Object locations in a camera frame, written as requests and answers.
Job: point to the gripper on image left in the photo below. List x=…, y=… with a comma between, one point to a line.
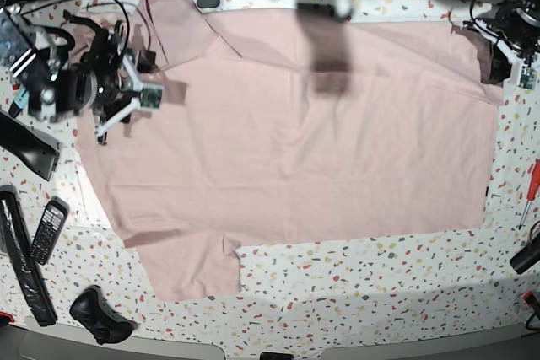
x=124, y=91

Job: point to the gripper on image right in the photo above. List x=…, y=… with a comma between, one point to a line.
x=511, y=62

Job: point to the pink T-shirt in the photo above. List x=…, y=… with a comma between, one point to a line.
x=282, y=126

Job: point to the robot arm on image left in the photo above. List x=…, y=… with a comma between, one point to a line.
x=37, y=57

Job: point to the teal highlighter marker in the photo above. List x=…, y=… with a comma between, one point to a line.
x=19, y=102

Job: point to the black JVC remote control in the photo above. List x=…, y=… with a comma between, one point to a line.
x=50, y=226

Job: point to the black cylinder tool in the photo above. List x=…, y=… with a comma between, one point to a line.
x=527, y=257

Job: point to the long black plastic-wrapped bar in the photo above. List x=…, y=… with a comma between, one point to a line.
x=17, y=244

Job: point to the black game controller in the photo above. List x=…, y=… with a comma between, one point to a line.
x=106, y=326

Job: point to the red handle screwdriver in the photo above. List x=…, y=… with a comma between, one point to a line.
x=532, y=191

